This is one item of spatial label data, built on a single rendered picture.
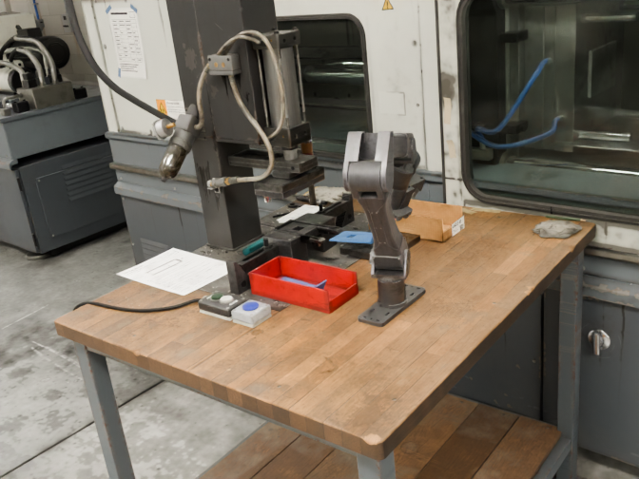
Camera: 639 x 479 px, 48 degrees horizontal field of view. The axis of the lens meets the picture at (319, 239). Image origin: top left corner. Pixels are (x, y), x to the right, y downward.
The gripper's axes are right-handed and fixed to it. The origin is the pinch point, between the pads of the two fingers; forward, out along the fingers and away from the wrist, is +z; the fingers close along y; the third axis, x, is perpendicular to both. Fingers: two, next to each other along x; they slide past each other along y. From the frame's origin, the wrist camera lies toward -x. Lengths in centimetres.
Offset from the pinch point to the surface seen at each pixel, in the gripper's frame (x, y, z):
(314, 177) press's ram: -3.5, 25.7, -1.0
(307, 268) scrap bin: 13.0, 9.7, 12.5
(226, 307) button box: 37.3, 13.4, 16.1
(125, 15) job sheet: -66, 186, 24
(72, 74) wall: -292, 544, 252
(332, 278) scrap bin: 12.8, 2.0, 10.7
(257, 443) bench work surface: 6, 14, 93
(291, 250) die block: 8.8, 18.6, 14.4
